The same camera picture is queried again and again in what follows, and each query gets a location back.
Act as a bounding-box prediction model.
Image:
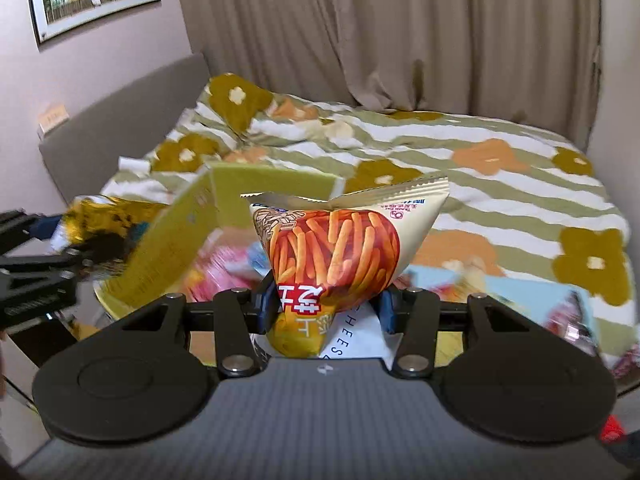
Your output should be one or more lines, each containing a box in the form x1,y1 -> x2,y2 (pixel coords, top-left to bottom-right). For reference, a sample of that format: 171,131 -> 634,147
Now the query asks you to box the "small tan label card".
36,102 -> 68,135

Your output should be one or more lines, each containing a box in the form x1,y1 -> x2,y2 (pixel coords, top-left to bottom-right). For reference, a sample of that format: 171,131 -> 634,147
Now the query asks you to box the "white lettered packet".
250,300 -> 403,361

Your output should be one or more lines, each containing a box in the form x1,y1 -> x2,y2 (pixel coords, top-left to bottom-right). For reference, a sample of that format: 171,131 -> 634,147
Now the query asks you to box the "pile of snack packets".
182,232 -> 273,303

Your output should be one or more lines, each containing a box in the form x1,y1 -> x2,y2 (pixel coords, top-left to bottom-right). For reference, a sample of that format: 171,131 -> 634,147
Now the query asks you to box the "gold foil snack packet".
49,195 -> 168,281

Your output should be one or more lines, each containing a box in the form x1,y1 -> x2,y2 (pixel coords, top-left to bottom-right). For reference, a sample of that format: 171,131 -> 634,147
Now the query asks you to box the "floral pillow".
192,72 -> 281,136

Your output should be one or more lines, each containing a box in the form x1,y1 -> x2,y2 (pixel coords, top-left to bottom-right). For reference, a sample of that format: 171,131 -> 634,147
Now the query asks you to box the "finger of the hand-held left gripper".
0,209 -> 65,256
0,247 -> 98,286

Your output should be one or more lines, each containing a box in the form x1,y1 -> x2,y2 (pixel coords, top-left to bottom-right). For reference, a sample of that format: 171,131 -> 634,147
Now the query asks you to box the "red object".
599,416 -> 629,445

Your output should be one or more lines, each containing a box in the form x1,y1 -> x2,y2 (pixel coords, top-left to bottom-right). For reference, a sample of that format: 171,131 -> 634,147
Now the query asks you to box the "grey headboard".
39,51 -> 211,206

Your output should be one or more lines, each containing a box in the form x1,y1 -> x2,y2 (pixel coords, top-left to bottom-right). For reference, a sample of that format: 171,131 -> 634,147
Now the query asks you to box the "cream fries print snack packet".
241,174 -> 451,360

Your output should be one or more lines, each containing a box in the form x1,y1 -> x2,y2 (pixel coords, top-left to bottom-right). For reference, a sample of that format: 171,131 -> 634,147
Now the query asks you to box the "green cardboard box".
92,161 -> 347,348

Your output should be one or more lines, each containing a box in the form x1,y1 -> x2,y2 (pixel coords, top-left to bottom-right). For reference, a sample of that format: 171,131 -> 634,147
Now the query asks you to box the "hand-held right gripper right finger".
377,285 -> 532,380

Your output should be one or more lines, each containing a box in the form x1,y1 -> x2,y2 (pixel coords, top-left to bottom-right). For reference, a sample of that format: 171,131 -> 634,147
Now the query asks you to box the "beige curtain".
172,0 -> 603,153

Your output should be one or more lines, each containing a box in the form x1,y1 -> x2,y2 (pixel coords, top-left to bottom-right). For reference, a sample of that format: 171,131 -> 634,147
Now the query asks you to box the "striped floral blanket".
97,72 -> 638,386

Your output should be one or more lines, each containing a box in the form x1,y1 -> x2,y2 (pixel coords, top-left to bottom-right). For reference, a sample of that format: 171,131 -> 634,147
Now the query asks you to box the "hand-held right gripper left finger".
117,272 -> 281,380

